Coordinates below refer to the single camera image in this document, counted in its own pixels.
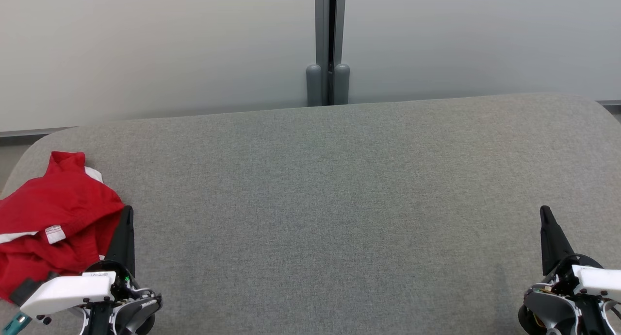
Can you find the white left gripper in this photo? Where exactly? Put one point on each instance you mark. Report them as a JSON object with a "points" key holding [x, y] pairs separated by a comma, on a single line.
{"points": [[68, 291]]}

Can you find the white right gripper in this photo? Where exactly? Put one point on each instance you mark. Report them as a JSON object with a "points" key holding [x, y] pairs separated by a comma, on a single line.
{"points": [[596, 279]]}

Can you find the red and white jersey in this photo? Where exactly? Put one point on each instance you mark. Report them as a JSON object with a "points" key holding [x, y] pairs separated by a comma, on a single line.
{"points": [[58, 204]]}

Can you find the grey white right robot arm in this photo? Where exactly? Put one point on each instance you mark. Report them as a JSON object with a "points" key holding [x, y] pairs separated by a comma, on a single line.
{"points": [[548, 308]]}

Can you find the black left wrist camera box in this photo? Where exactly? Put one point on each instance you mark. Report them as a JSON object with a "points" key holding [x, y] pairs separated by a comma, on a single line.
{"points": [[24, 289]]}

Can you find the grey partition base rail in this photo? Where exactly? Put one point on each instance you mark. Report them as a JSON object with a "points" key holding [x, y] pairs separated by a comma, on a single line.
{"points": [[611, 103], [29, 132]]}

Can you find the grey partition post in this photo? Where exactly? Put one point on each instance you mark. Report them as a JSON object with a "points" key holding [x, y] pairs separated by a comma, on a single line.
{"points": [[321, 24]]}

